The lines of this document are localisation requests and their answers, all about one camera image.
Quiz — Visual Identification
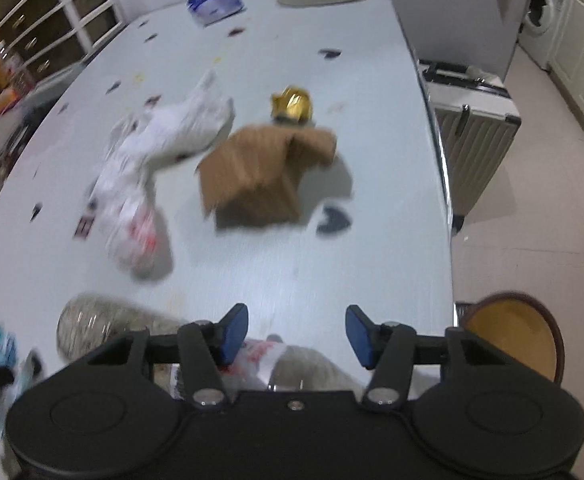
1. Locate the brown paper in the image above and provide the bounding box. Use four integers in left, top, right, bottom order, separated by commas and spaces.
195, 124, 339, 231

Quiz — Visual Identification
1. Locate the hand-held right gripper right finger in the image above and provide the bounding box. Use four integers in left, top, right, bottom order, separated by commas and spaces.
345, 304, 513, 411

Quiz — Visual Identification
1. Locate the clear plastic bottle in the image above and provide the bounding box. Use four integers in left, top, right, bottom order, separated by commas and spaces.
56, 294, 365, 401

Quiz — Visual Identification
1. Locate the crushed gold can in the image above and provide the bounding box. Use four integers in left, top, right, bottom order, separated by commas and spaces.
270, 85, 315, 125

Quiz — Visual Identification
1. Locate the white plastic bag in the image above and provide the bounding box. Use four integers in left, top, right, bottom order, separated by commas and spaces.
84, 70, 236, 281

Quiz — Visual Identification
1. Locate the white drawer cabinet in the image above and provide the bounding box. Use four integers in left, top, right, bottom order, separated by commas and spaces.
0, 0, 123, 81

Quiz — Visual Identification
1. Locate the white washing machine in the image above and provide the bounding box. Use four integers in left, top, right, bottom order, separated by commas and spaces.
518, 0, 570, 72

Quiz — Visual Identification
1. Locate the white ribbed suitcase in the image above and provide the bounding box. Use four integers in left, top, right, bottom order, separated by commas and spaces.
418, 59, 522, 235

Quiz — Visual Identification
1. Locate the blue tissue pack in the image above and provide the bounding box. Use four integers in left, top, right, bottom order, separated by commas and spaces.
187, 0, 247, 28

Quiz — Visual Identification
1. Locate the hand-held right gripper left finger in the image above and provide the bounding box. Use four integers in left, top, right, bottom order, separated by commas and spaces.
84, 303, 249, 411

